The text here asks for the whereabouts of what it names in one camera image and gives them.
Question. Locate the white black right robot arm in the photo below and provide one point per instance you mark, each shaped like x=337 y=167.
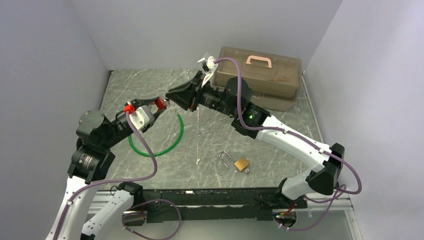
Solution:
x=259 y=124

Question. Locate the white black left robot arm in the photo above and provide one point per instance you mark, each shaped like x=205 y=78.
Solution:
x=90 y=164

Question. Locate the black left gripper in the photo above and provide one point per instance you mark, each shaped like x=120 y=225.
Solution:
x=147 y=102

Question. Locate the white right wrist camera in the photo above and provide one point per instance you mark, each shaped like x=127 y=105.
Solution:
x=208 y=67

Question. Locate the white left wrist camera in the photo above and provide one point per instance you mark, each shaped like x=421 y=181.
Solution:
x=140 y=117

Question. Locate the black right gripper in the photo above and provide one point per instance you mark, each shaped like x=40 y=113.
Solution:
x=181 y=95

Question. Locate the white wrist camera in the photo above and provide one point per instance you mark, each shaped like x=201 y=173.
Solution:
x=140 y=117
x=208 y=67

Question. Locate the brass padlock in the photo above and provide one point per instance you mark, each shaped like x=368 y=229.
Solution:
x=241 y=164

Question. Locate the red cable lock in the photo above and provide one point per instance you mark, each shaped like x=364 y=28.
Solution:
x=161 y=103

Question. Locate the beige plastic toolbox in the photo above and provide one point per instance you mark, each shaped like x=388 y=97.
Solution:
x=274 y=79

